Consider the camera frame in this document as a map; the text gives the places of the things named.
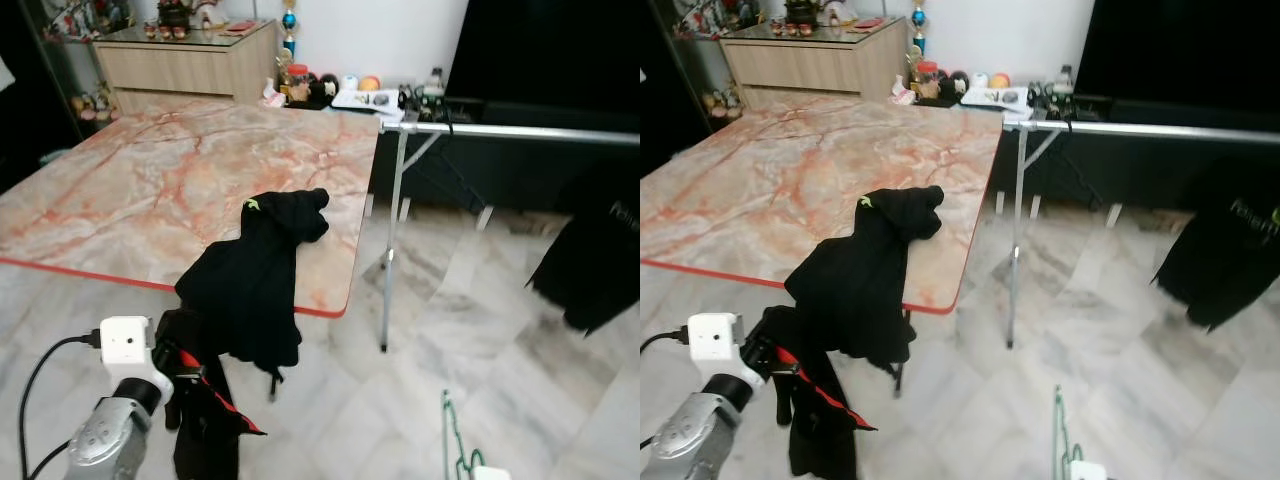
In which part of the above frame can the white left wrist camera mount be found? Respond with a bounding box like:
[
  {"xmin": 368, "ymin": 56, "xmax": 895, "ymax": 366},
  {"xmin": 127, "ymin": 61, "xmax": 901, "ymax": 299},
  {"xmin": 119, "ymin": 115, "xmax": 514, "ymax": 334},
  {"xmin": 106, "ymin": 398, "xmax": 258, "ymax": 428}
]
[
  {"xmin": 99, "ymin": 316, "xmax": 174, "ymax": 403},
  {"xmin": 687, "ymin": 312, "xmax": 767, "ymax": 393}
]

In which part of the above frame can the black shirt with green logo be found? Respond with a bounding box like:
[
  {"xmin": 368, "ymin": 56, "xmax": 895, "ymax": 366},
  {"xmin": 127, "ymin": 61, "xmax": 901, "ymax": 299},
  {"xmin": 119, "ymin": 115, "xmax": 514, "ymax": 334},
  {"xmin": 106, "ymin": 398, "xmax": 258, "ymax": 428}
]
[
  {"xmin": 527, "ymin": 160, "xmax": 641, "ymax": 336},
  {"xmin": 174, "ymin": 187, "xmax": 332, "ymax": 373},
  {"xmin": 784, "ymin": 184, "xmax": 947, "ymax": 367},
  {"xmin": 1151, "ymin": 155, "xmax": 1280, "ymax": 332}
]

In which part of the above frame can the black television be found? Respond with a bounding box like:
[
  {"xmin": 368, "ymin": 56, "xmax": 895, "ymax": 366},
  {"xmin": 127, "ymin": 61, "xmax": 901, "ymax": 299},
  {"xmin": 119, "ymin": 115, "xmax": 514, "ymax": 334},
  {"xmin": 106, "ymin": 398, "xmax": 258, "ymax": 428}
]
[
  {"xmin": 443, "ymin": 0, "xmax": 641, "ymax": 104},
  {"xmin": 1073, "ymin": 0, "xmax": 1280, "ymax": 103}
]

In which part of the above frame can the white paper stack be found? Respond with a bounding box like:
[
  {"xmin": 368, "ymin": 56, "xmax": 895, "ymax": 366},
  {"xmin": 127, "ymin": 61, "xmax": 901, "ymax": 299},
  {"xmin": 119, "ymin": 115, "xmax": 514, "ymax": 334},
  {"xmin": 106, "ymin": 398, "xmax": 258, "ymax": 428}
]
[
  {"xmin": 959, "ymin": 85, "xmax": 1033, "ymax": 111},
  {"xmin": 331, "ymin": 88, "xmax": 405, "ymax": 114}
]

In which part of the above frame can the green plastic hanger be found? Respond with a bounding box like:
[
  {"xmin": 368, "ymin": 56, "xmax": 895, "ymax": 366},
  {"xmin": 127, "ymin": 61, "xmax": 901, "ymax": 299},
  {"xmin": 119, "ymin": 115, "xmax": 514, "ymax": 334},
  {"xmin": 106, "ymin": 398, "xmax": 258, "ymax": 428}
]
[
  {"xmin": 441, "ymin": 390, "xmax": 488, "ymax": 480},
  {"xmin": 1051, "ymin": 385, "xmax": 1089, "ymax": 480}
]

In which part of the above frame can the silver metal clothes rack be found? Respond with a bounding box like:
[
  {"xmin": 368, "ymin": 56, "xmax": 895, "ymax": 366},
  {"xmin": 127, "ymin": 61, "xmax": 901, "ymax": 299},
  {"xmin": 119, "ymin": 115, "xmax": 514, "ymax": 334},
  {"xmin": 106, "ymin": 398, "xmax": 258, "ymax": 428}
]
[
  {"xmin": 378, "ymin": 118, "xmax": 641, "ymax": 353},
  {"xmin": 1003, "ymin": 116, "xmax": 1280, "ymax": 351}
]

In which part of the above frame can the light wooden sideboard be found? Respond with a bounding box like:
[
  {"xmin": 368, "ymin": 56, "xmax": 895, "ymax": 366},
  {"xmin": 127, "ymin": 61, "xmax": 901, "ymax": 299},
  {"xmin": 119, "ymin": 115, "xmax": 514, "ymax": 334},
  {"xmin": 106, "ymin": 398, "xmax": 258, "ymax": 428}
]
[
  {"xmin": 719, "ymin": 17, "xmax": 910, "ymax": 109},
  {"xmin": 93, "ymin": 20, "xmax": 281, "ymax": 113}
]

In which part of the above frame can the black TV cabinet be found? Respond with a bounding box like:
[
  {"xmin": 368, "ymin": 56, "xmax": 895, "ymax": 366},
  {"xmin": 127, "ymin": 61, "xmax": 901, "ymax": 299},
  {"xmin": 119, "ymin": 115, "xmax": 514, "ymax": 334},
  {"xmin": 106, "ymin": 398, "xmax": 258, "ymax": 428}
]
[
  {"xmin": 368, "ymin": 95, "xmax": 641, "ymax": 233},
  {"xmin": 990, "ymin": 92, "xmax": 1280, "ymax": 231}
]

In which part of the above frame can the dark figurine ornament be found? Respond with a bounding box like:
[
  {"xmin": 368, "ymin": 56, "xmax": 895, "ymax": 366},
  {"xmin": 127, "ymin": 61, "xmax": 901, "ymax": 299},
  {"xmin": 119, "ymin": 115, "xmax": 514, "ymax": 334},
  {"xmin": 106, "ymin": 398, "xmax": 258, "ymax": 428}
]
[
  {"xmin": 155, "ymin": 0, "xmax": 199, "ymax": 39},
  {"xmin": 783, "ymin": 0, "xmax": 827, "ymax": 34}
]

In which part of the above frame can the glass display cabinet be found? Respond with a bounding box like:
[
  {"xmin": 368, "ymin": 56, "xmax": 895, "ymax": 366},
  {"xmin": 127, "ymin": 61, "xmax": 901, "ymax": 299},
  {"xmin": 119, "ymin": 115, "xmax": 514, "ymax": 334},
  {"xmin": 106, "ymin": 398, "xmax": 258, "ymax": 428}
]
[
  {"xmin": 645, "ymin": 0, "xmax": 751, "ymax": 126},
  {"xmin": 20, "ymin": 0, "xmax": 131, "ymax": 131}
]

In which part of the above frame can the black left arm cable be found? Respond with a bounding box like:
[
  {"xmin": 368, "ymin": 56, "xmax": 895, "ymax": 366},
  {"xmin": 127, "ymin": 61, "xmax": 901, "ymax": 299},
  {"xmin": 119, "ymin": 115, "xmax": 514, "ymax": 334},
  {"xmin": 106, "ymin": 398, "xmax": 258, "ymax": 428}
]
[
  {"xmin": 17, "ymin": 333, "xmax": 104, "ymax": 480},
  {"xmin": 640, "ymin": 328, "xmax": 693, "ymax": 357}
]

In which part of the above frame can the marble pattern folding table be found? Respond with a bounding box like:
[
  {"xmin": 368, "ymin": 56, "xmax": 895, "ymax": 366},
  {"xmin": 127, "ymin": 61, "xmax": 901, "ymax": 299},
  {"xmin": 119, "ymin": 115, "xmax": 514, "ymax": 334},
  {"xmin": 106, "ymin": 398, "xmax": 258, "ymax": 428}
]
[
  {"xmin": 640, "ymin": 95, "xmax": 1005, "ymax": 396},
  {"xmin": 0, "ymin": 98, "xmax": 383, "ymax": 403}
]

